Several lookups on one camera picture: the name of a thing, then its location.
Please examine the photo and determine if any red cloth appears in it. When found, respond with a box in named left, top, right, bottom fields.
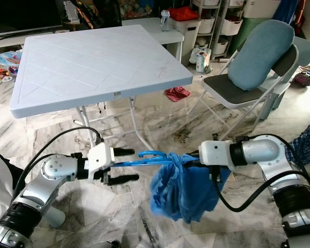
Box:
left=164, top=86, right=192, bottom=102

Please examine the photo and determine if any grey white folding chair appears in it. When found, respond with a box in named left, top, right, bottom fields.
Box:
left=186, top=44, right=300, bottom=145

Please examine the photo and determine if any clear water bottle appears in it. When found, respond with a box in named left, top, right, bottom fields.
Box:
left=160, top=9, right=172, bottom=32

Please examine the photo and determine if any white shirt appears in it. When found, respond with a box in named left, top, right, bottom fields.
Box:
left=0, top=155, right=13, bottom=218

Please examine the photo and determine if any red bag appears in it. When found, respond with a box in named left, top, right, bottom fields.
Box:
left=170, top=6, right=199, bottom=22

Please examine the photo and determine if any black flat television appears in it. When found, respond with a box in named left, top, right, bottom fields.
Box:
left=0, top=0, right=63, bottom=29

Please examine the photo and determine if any small white side table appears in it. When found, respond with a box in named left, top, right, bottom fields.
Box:
left=121, top=18, right=184, bottom=57

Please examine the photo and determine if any colourful baby bouncer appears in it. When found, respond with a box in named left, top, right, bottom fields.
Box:
left=0, top=50, right=24, bottom=70

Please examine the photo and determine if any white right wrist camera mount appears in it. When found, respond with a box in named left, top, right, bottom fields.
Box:
left=199, top=139, right=232, bottom=171

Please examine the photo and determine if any white printed package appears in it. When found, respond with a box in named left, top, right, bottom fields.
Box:
left=191, top=46, right=212, bottom=73

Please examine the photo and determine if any green white storage cabinet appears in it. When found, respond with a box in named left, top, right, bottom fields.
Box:
left=238, top=0, right=282, bottom=50

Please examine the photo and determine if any blue plastic hanger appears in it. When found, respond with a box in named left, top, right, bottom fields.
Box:
left=137, top=150, right=189, bottom=167

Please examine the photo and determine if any light blue back cushion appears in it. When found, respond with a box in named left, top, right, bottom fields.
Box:
left=227, top=20, right=295, bottom=92

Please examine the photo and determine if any white waste bin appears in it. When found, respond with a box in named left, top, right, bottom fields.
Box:
left=173, top=18, right=202, bottom=52

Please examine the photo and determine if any blue plaid shirt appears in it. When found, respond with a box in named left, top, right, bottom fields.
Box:
left=284, top=123, right=310, bottom=166

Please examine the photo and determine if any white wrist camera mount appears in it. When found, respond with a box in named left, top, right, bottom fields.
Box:
left=199, top=139, right=232, bottom=171
left=101, top=142, right=130, bottom=180

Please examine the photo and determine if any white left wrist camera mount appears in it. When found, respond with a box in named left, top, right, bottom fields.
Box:
left=101, top=142, right=130, bottom=180

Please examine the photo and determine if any bright blue garment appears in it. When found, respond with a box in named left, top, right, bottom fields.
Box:
left=150, top=152, right=230, bottom=224

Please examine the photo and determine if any small pink toy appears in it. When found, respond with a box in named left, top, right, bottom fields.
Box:
left=293, top=72, right=310, bottom=87

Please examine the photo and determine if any white basket shelf rack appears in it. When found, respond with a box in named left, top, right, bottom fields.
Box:
left=191, top=0, right=246, bottom=57

